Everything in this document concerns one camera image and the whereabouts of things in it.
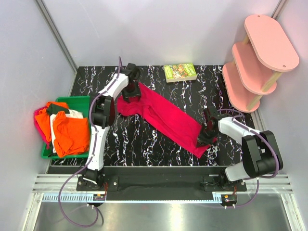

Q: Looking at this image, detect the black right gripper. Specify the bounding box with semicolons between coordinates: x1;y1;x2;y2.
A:
195;123;218;148

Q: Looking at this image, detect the crimson red t shirt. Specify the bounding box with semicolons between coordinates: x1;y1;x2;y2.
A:
117;83;210;158

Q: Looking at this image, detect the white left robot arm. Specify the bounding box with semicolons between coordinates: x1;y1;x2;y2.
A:
81;63;141;191

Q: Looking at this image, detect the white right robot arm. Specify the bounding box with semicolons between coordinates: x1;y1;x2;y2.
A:
196;106;283;191

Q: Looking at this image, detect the green plastic bin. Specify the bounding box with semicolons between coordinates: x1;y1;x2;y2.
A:
41;96;90;160

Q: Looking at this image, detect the green paperback book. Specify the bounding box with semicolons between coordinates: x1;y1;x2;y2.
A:
164;63;197;83

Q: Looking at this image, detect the orange t shirt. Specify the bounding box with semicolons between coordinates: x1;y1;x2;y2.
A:
46;102;90;157

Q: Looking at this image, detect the dark green t shirt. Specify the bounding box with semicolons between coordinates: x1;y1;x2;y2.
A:
46;104;70;116

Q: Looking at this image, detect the pink three tier shelf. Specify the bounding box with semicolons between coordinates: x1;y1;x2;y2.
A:
222;14;299;113

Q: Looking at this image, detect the pink t shirt in bin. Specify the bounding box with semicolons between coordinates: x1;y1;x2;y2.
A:
33;106;51;150

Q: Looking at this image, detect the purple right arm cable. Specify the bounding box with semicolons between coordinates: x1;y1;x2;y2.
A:
216;108;281;208

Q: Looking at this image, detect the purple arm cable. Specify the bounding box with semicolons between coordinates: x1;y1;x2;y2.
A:
58;56;124;228
216;108;281;208

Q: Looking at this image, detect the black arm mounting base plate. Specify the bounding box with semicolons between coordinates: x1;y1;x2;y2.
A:
77;166;247;192

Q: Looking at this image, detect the aluminium frame rail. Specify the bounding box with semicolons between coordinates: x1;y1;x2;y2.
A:
35;0;78;73

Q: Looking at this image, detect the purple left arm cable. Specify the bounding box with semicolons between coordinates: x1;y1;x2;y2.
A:
58;56;124;228

